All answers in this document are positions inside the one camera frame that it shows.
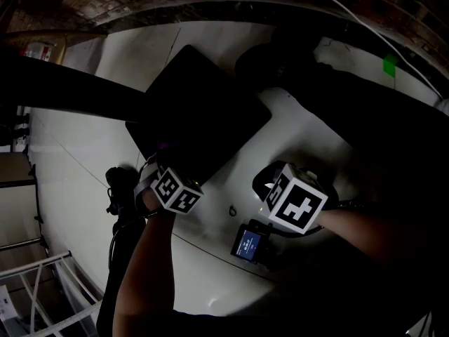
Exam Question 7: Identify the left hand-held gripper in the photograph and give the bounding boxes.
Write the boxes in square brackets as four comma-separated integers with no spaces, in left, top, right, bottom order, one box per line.
[133,161,205,216]

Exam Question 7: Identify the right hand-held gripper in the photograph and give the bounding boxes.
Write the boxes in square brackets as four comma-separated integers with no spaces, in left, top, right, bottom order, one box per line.
[251,159,340,235]

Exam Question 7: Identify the purple cloth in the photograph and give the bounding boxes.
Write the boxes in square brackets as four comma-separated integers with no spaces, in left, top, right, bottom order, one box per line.
[156,138,180,153]

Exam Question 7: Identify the black table base and pole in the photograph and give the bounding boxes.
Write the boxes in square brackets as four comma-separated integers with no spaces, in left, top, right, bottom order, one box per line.
[0,47,155,124]

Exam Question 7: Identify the person's left forearm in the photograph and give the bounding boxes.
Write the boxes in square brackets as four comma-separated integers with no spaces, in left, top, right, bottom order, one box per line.
[112,205,178,337]

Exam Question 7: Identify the person's right forearm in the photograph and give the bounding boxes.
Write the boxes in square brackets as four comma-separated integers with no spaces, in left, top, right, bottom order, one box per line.
[317,207,449,280]

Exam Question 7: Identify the person's left black shoe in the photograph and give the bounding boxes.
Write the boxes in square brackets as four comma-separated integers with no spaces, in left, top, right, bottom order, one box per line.
[105,166,141,220]

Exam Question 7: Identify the person's black shoe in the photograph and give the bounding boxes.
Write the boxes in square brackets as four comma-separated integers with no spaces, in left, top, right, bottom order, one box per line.
[234,44,316,91]
[105,166,141,220]

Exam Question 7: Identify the small black screen device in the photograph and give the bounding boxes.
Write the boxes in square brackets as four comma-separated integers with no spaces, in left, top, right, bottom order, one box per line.
[230,218,278,270]

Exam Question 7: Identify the person's right black shoe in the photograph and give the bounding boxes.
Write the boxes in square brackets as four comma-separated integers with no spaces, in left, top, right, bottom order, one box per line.
[234,44,316,91]

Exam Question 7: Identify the white metal rack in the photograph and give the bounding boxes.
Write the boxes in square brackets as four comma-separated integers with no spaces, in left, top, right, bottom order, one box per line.
[0,251,102,337]

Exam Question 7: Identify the brown folding board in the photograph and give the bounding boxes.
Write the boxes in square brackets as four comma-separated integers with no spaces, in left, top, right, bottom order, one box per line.
[0,151,50,256]

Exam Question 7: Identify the green tape piece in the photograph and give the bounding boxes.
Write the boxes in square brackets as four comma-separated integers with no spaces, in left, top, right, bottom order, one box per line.
[382,53,399,78]

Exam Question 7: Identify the wrapped water bottle pack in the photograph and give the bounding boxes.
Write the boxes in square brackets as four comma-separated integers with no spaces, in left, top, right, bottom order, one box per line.
[20,42,53,62]

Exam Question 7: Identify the white paper sheet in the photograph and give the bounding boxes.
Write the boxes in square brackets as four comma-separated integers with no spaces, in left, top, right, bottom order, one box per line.
[0,285,18,321]

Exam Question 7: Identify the thin black cable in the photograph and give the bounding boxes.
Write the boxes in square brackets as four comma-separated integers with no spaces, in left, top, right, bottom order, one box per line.
[107,212,159,270]

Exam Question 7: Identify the white power cable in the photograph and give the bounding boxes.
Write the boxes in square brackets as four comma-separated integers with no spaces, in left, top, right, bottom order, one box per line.
[284,0,444,100]

